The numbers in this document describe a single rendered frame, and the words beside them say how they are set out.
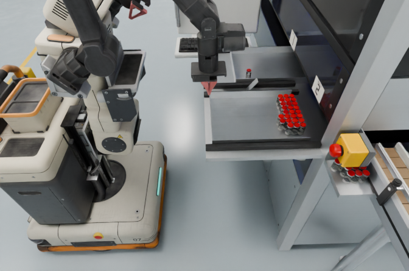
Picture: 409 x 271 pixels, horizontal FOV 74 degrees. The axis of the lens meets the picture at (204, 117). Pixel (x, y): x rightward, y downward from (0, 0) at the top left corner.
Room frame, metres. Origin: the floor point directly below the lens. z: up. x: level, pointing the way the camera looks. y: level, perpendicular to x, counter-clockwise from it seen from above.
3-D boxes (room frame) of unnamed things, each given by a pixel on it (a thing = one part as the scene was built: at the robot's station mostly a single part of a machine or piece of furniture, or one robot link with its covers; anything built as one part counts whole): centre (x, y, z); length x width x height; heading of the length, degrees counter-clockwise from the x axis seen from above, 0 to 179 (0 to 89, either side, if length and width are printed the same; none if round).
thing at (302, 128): (0.73, -0.35, 0.90); 0.18 x 0.02 x 0.05; 1
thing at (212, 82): (0.66, 0.00, 1.12); 0.07 x 0.07 x 0.09; 0
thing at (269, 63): (1.07, -0.31, 0.90); 0.34 x 0.26 x 0.04; 90
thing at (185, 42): (1.40, -0.06, 0.82); 0.40 x 0.14 x 0.02; 89
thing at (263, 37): (1.59, -0.40, 0.73); 1.98 x 0.01 x 0.25; 0
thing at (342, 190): (0.47, -0.47, 0.87); 0.14 x 0.13 x 0.02; 90
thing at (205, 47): (0.66, -0.02, 1.25); 0.07 x 0.06 x 0.07; 94
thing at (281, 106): (0.73, -0.30, 0.90); 0.18 x 0.02 x 0.05; 1
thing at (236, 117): (0.73, -0.19, 0.90); 0.34 x 0.26 x 0.04; 91
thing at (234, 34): (0.66, -0.05, 1.29); 0.11 x 0.09 x 0.12; 94
